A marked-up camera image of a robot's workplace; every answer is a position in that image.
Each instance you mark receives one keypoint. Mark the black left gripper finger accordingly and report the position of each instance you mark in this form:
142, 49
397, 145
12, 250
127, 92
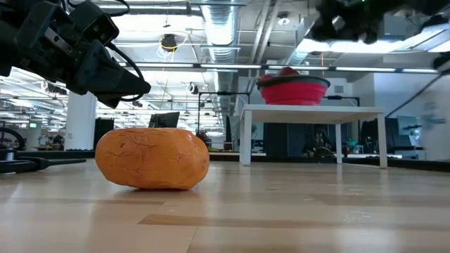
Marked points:
116, 81

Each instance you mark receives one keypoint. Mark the red apple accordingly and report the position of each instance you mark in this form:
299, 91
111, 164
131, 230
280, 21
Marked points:
288, 71

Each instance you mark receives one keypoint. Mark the large orange mango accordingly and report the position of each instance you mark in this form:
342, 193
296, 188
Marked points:
151, 158

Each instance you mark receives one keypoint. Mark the black knife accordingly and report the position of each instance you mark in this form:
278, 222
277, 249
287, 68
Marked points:
35, 164

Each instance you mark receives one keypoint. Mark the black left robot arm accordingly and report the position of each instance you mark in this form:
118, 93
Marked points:
8, 35

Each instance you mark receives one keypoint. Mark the dark bowl of fruit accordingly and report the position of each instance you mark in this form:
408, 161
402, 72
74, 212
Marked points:
293, 93

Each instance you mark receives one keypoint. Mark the black cabinet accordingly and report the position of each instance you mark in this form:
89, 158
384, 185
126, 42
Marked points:
103, 130

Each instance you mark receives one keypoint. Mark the black computer monitor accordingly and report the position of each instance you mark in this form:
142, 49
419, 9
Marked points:
163, 120

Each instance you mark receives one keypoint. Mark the white perforated shelf riser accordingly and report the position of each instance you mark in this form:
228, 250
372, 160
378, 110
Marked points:
309, 113

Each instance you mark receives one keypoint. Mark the long ceiling light strip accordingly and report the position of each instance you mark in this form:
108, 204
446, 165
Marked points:
228, 66

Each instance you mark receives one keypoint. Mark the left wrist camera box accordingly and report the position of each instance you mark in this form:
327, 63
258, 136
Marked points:
93, 24

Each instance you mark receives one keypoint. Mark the black overhead camera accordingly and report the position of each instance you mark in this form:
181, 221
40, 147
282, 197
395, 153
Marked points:
168, 42

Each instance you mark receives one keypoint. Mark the silver ventilation duct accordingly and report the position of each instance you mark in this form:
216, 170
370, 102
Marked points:
221, 35

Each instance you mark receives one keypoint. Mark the black aluminium table frame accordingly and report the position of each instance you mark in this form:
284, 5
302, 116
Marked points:
415, 164

